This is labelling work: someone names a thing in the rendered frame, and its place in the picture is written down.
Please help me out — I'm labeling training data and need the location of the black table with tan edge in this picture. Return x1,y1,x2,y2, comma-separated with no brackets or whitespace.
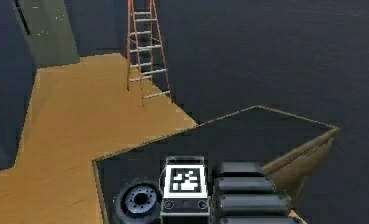
91,105,340,224

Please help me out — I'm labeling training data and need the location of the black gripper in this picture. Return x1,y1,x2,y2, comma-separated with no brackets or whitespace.
112,179,164,224

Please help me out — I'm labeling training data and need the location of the red stepladder with pale rungs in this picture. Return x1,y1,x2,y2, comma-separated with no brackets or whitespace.
125,0,173,107

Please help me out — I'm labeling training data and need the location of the dark grey-green door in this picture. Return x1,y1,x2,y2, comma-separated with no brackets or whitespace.
12,0,81,69

